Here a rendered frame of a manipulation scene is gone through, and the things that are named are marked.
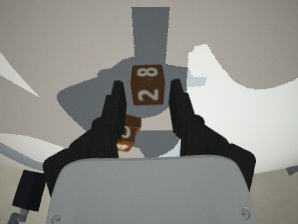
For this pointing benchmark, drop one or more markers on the brown wooden digit cube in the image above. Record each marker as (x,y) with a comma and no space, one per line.
(128,139)
(147,84)

